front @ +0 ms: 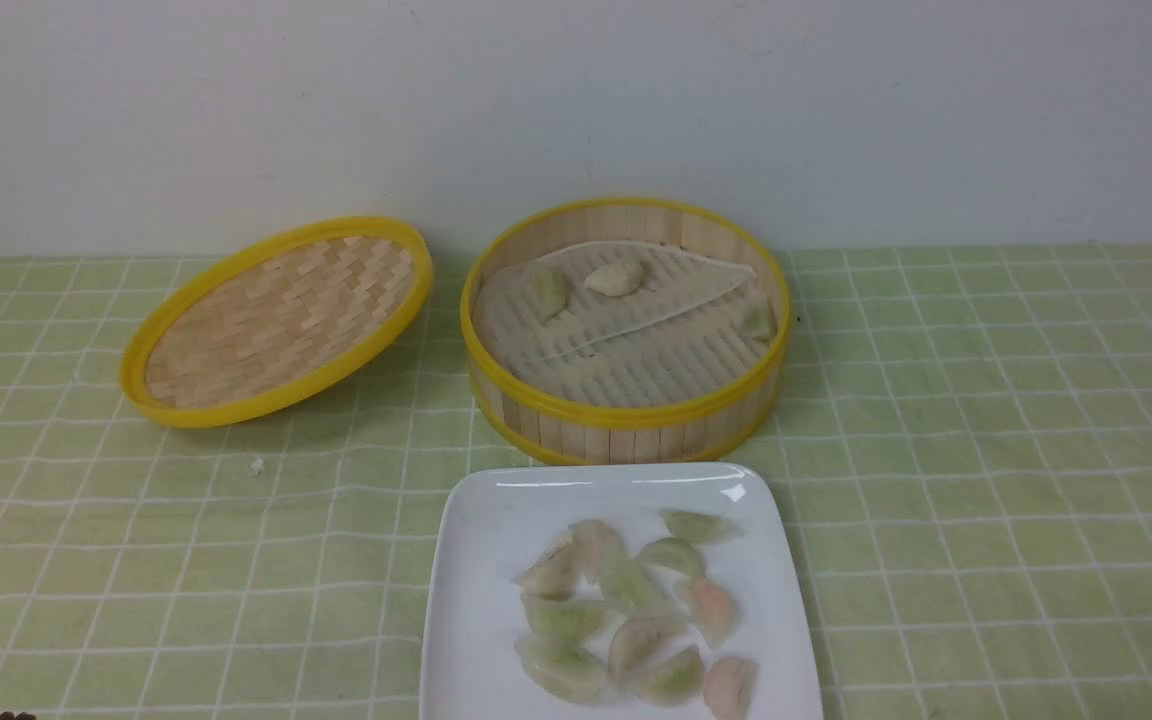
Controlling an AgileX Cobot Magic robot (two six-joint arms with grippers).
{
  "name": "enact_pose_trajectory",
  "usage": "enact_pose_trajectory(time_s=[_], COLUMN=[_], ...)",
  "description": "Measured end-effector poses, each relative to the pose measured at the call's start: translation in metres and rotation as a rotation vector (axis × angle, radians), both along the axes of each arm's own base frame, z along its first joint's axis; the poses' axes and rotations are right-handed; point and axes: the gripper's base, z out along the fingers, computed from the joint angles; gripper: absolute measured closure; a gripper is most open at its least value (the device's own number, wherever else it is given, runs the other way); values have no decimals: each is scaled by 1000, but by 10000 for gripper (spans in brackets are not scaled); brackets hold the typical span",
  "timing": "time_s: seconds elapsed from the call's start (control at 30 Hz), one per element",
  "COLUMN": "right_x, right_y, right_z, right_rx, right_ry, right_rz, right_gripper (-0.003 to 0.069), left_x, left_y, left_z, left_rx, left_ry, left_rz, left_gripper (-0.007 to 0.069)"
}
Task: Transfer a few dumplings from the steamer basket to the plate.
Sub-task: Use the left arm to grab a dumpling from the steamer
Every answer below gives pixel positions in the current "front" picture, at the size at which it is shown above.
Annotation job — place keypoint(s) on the green dumpling left middle plate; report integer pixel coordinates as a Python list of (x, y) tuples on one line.
[(574, 620)]

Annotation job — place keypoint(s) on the green dumpling plate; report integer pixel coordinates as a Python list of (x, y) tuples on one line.
[(673, 554), (574, 620), (672, 682), (567, 671)]

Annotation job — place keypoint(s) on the white square plate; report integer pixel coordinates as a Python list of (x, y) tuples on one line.
[(498, 522)]

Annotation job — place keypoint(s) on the green dumpling lower left plate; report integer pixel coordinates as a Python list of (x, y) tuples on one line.
[(567, 671)]

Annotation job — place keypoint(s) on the green checkered tablecloth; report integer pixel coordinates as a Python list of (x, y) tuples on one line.
[(961, 453)]

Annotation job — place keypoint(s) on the pink dumpling bottom right plate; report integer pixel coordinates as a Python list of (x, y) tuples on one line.
[(728, 687)]

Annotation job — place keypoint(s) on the white steamer liner paper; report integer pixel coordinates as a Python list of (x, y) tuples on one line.
[(676, 338)]

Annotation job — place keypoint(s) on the green dumpling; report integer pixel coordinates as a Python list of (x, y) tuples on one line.
[(627, 585), (551, 291), (699, 527), (758, 323)]

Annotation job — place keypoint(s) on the bamboo steamer lid yellow rim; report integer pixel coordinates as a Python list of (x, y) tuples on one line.
[(278, 322)]

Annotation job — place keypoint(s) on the pink dumpling lower centre plate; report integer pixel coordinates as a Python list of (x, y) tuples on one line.
[(635, 642)]

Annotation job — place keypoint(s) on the pale dumpling left on plate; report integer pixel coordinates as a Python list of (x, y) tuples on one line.
[(555, 574)]

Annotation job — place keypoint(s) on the green dumpling upper middle plate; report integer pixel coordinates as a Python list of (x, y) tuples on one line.
[(673, 554)]

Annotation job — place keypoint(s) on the pale pink dumpling upper plate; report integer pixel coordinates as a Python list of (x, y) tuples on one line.
[(597, 548)]

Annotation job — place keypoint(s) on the bamboo steamer basket yellow rim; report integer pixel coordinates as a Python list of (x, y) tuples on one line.
[(560, 432)]

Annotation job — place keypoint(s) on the pink dumpling right of plate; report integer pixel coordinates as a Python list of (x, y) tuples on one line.
[(712, 609)]

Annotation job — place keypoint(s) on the green dumpling bottom centre plate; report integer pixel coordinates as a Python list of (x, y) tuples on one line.
[(672, 682)]

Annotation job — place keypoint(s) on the white dumpling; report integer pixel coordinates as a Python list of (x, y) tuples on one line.
[(616, 279)]

